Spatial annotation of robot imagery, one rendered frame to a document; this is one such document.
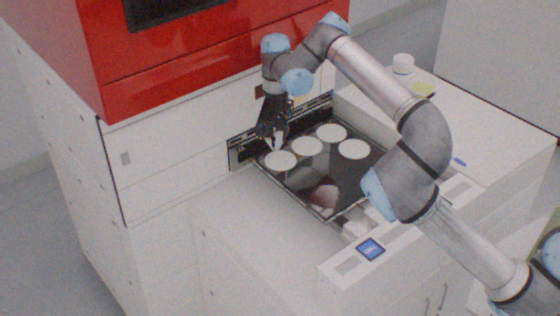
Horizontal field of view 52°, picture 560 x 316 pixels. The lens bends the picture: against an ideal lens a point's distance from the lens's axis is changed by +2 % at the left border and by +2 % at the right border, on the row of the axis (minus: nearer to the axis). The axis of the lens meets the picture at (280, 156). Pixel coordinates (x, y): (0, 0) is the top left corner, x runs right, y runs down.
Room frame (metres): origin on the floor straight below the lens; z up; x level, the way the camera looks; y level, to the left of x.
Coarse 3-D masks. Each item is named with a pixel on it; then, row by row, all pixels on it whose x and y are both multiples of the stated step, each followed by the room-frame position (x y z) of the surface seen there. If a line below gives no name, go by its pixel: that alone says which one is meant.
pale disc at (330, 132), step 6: (324, 126) 1.54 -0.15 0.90; (330, 126) 1.54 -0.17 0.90; (336, 126) 1.54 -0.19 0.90; (318, 132) 1.50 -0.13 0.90; (324, 132) 1.50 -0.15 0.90; (330, 132) 1.50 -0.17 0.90; (336, 132) 1.50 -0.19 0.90; (342, 132) 1.50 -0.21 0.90; (324, 138) 1.47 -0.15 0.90; (330, 138) 1.47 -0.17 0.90; (336, 138) 1.47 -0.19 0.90; (342, 138) 1.47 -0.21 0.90
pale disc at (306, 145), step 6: (300, 138) 1.47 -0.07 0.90; (306, 138) 1.47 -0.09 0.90; (312, 138) 1.47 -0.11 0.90; (294, 144) 1.44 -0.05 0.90; (300, 144) 1.44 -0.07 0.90; (306, 144) 1.44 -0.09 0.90; (312, 144) 1.44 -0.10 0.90; (318, 144) 1.44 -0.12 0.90; (294, 150) 1.41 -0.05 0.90; (300, 150) 1.41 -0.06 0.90; (306, 150) 1.41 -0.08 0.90; (312, 150) 1.41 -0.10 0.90; (318, 150) 1.41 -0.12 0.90
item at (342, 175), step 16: (288, 144) 1.44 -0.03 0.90; (336, 144) 1.44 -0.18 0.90; (368, 144) 1.44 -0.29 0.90; (256, 160) 1.36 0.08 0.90; (304, 160) 1.36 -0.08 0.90; (320, 160) 1.36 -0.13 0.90; (336, 160) 1.36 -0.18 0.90; (352, 160) 1.36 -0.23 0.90; (368, 160) 1.36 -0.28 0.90; (288, 176) 1.29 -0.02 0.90; (304, 176) 1.28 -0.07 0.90; (320, 176) 1.28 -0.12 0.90; (336, 176) 1.28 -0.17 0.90; (352, 176) 1.28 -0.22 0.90; (304, 192) 1.21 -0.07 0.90; (320, 192) 1.21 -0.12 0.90; (336, 192) 1.21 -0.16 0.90; (352, 192) 1.21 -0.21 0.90; (320, 208) 1.15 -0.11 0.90; (336, 208) 1.15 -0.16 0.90
